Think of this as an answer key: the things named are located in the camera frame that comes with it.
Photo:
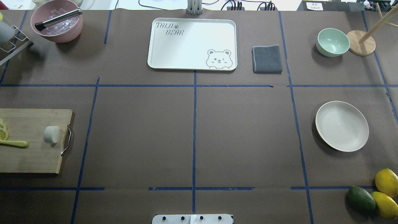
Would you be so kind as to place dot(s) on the white round plate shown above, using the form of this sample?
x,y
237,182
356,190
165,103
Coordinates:
x,y
342,126

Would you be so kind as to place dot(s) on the white bear serving tray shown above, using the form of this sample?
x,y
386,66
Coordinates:
x,y
193,44

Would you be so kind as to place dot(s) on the white steamed bun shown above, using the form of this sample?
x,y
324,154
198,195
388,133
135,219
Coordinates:
x,y
51,134

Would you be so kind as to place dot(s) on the folded grey cloth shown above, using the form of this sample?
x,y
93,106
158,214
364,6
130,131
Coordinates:
x,y
266,59

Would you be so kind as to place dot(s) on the black power strip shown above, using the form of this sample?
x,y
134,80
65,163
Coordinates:
x,y
249,5

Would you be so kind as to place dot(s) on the mint green bowl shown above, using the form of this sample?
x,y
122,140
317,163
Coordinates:
x,y
332,42

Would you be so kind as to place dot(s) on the pink bowl with ice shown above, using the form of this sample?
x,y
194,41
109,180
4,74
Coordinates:
x,y
44,12

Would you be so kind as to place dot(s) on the bamboo cutting board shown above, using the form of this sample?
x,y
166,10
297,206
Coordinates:
x,y
28,124

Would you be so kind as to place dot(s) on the wooden mug tree stand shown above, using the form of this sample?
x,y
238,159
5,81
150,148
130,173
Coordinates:
x,y
362,43

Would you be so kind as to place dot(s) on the yellow plastic knife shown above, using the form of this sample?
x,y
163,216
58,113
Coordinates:
x,y
19,144

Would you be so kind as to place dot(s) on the steel black-tipped tongs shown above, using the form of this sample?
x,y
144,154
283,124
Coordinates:
x,y
66,18

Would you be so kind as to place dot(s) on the green avocado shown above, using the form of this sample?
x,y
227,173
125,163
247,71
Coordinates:
x,y
361,200

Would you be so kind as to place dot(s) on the lemon slice near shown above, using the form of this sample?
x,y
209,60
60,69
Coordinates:
x,y
4,134

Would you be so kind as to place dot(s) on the lemon slice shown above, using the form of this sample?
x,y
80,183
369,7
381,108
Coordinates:
x,y
4,134
2,124
4,130

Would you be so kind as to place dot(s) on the lemon slice middle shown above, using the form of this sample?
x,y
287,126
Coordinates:
x,y
4,130

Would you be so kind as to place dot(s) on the lemon slice far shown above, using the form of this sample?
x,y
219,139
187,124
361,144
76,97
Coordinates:
x,y
2,124

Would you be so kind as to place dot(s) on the whole yellow lemon upper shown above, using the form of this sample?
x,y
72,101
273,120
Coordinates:
x,y
386,182

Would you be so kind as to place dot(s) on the whole yellow lemon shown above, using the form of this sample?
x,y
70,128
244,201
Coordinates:
x,y
386,182
386,207

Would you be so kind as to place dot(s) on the light blue cup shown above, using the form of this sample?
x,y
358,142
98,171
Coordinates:
x,y
6,32

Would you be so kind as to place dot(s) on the whole yellow lemon lower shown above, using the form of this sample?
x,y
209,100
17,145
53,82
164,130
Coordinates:
x,y
386,207

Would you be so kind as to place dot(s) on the metal camera post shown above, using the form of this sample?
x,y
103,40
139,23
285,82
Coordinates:
x,y
194,7

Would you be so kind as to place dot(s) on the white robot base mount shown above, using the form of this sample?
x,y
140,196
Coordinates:
x,y
193,219

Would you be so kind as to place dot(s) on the white wire cup rack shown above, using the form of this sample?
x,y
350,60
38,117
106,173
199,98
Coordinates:
x,y
19,42

